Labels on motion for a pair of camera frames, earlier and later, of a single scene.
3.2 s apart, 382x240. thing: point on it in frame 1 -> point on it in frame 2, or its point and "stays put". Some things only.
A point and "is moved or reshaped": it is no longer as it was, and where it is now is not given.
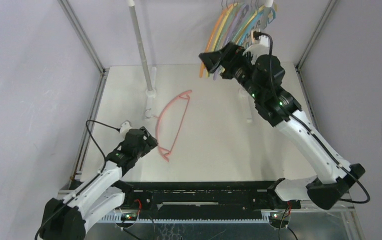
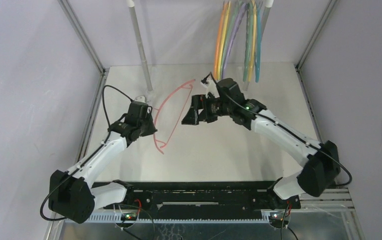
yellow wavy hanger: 246,27 is moved or reshaped
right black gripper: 224,58 -> 202,108
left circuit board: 128,216 stays put
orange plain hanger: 201,66 -> 218,43
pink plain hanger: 183,95 -> 159,109
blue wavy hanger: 253,24 is moved or reshaped
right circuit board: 278,218 stays put
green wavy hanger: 245,18 is moved or reshaped
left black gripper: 149,143 -> 149,131
